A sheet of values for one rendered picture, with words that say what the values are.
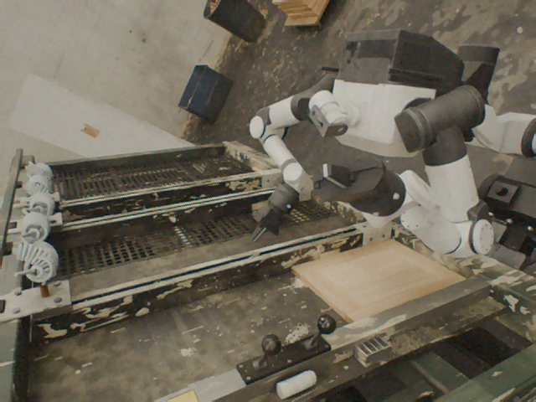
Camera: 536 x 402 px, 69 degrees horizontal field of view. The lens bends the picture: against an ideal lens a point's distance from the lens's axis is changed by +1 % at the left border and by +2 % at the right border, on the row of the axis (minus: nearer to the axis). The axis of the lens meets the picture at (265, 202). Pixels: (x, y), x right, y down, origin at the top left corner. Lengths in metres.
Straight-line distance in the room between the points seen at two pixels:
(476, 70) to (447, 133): 0.41
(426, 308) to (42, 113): 4.12
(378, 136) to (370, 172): 0.39
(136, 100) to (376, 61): 5.22
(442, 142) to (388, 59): 0.24
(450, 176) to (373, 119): 0.24
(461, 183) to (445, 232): 0.12
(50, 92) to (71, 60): 1.45
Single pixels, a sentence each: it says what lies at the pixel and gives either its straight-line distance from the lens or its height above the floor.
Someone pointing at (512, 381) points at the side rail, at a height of 1.16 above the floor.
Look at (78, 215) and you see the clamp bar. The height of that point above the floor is 1.71.
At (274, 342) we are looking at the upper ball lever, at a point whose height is 1.55.
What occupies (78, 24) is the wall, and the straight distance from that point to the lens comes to 5.95.
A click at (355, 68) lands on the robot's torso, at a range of 1.11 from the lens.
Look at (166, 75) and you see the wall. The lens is 6.12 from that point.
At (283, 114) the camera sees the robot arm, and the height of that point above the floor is 1.34.
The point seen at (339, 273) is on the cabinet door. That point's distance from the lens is 1.19.
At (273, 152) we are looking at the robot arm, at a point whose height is 1.29.
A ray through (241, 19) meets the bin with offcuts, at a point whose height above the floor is 0.30.
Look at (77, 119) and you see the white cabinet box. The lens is 4.60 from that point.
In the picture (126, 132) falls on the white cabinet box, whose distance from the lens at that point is 4.67.
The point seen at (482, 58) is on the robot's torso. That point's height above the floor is 1.05.
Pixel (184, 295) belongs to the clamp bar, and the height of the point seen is 1.53.
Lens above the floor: 2.02
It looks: 34 degrees down
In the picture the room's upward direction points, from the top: 67 degrees counter-clockwise
